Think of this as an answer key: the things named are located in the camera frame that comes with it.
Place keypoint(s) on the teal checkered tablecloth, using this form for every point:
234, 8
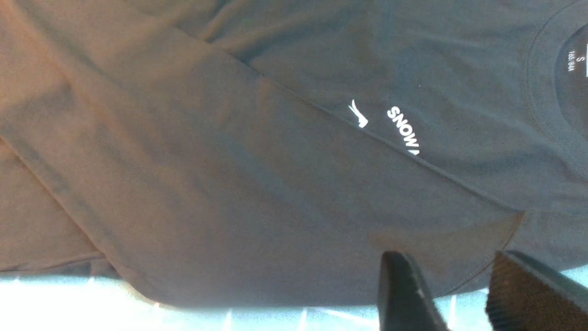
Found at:
92, 303

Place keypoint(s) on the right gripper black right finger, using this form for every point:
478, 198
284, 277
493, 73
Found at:
526, 295

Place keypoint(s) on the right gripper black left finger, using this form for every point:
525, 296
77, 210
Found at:
404, 300

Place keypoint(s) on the gray long-sleeve top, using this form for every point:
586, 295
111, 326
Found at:
226, 153

